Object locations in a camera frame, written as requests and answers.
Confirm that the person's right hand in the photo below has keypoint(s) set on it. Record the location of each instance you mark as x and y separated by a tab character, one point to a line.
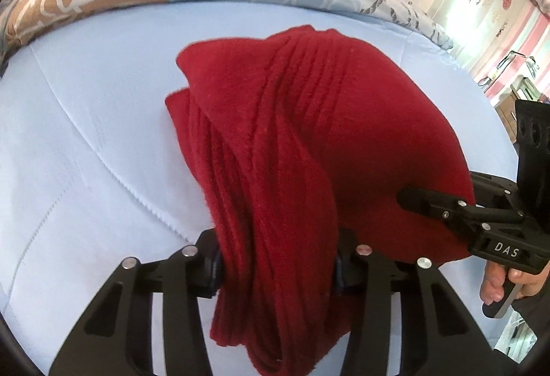
492	283

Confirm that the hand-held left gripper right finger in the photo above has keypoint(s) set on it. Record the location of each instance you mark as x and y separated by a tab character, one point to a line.
341	273

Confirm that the pale cluttered stand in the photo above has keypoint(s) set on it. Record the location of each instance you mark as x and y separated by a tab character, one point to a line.
517	81

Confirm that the light blue bed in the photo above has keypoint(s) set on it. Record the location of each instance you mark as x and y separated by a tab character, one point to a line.
86	122

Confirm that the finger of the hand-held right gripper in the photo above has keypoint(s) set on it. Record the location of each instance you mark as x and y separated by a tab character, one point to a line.
429	202
494	191

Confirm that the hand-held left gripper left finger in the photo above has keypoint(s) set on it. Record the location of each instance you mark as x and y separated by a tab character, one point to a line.
210	273

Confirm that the red knit sweater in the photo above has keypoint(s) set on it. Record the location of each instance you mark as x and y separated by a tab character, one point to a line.
300	122

